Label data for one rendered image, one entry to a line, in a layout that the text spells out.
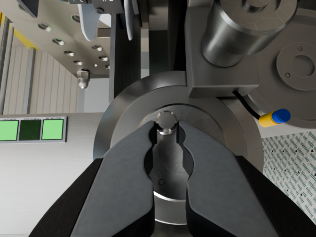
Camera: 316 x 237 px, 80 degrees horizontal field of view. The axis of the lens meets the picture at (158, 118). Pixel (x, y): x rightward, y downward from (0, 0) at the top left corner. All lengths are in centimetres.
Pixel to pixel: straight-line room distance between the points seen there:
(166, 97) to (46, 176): 46
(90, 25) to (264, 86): 17
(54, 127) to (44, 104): 193
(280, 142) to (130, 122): 27
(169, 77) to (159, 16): 39
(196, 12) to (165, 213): 16
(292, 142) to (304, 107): 13
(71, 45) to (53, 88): 206
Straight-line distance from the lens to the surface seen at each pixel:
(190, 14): 17
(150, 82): 18
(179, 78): 18
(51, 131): 57
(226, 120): 17
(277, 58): 22
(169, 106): 15
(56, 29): 42
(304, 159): 33
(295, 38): 24
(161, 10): 55
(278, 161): 37
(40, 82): 259
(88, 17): 21
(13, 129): 63
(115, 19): 23
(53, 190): 57
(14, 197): 63
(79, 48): 46
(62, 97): 244
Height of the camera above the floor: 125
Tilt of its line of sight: 10 degrees down
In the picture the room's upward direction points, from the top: 179 degrees clockwise
